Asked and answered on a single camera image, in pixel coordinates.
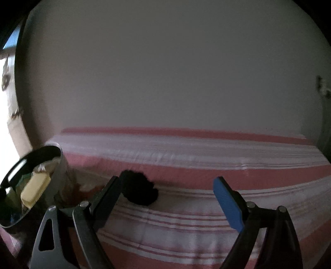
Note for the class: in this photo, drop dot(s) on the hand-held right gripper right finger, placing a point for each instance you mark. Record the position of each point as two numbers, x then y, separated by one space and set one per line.
228 204

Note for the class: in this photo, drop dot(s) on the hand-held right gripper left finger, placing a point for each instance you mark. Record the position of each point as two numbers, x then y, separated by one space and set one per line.
103 207

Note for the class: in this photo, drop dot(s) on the round metal bowl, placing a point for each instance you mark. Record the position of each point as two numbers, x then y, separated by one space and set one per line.
55 178

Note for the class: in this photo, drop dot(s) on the yellow sponge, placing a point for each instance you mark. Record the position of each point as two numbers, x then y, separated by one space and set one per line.
36 190

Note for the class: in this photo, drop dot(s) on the green tissue pack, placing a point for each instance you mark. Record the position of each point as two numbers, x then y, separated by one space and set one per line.
25 179

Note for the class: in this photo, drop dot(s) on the pink striped cloth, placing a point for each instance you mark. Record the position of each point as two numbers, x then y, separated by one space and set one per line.
206 155

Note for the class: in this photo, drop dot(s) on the pale wooden door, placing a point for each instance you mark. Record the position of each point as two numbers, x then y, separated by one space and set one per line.
15 139

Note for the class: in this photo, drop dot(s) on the window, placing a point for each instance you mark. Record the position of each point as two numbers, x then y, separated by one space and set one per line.
13 38

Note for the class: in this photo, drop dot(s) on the wall power socket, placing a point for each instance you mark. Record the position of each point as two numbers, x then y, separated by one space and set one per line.
322 86

